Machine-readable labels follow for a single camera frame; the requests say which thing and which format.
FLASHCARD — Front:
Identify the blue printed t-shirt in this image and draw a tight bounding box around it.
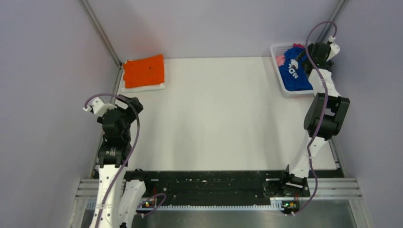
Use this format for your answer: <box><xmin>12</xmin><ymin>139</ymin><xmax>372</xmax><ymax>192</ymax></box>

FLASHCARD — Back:
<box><xmin>278</xmin><ymin>47</ymin><xmax>313</xmax><ymax>91</ymax></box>

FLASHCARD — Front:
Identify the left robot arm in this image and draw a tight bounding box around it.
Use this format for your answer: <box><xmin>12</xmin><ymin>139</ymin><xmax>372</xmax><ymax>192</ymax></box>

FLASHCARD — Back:
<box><xmin>83</xmin><ymin>93</ymin><xmax>153</xmax><ymax>228</ymax></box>

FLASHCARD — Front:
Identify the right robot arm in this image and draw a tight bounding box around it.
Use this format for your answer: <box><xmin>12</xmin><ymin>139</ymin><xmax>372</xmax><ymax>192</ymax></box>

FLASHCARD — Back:
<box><xmin>278</xmin><ymin>41</ymin><xmax>350</xmax><ymax>196</ymax></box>

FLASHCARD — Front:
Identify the magenta t-shirt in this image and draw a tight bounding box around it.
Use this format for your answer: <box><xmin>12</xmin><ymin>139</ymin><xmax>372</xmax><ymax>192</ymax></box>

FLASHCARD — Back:
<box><xmin>293</xmin><ymin>43</ymin><xmax>305</xmax><ymax>49</ymax></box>

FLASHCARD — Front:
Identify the pink t-shirt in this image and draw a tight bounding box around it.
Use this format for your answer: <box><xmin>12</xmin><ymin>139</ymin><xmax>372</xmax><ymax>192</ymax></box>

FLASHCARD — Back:
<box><xmin>275</xmin><ymin>55</ymin><xmax>286</xmax><ymax>67</ymax></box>

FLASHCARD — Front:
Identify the white plastic basket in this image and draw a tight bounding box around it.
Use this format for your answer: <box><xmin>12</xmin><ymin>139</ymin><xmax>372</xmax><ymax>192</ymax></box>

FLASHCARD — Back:
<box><xmin>270</xmin><ymin>43</ymin><xmax>313</xmax><ymax>97</ymax></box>

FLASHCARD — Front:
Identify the folded white t-shirt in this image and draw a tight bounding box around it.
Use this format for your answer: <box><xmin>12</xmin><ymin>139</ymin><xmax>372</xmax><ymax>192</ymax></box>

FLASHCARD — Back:
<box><xmin>121</xmin><ymin>83</ymin><xmax>165</xmax><ymax>93</ymax></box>

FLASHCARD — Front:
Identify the folded orange t-shirt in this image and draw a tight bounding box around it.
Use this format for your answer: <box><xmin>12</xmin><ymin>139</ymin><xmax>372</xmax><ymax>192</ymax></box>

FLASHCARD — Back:
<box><xmin>123</xmin><ymin>54</ymin><xmax>165</xmax><ymax>89</ymax></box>

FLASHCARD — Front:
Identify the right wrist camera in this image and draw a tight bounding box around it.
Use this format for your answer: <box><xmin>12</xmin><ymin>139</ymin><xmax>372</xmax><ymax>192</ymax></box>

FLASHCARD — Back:
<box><xmin>327</xmin><ymin>36</ymin><xmax>340</xmax><ymax>61</ymax></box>

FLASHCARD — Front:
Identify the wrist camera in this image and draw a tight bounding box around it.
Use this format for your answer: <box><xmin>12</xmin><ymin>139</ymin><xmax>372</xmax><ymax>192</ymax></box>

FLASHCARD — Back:
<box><xmin>327</xmin><ymin>36</ymin><xmax>340</xmax><ymax>61</ymax></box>
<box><xmin>83</xmin><ymin>97</ymin><xmax>117</xmax><ymax>117</ymax></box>

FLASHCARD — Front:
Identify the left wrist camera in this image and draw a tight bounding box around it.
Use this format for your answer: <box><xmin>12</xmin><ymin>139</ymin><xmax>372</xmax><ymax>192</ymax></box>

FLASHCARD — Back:
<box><xmin>83</xmin><ymin>97</ymin><xmax>117</xmax><ymax>117</ymax></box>

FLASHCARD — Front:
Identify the white cable duct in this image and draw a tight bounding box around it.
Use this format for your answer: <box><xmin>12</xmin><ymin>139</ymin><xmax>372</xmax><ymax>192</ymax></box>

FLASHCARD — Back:
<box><xmin>86</xmin><ymin>198</ymin><xmax>296</xmax><ymax>211</ymax></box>

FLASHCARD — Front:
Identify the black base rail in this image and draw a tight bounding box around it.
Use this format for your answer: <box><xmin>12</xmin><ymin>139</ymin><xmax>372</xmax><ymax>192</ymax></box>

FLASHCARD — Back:
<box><xmin>123</xmin><ymin>170</ymin><xmax>311</xmax><ymax>207</ymax></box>

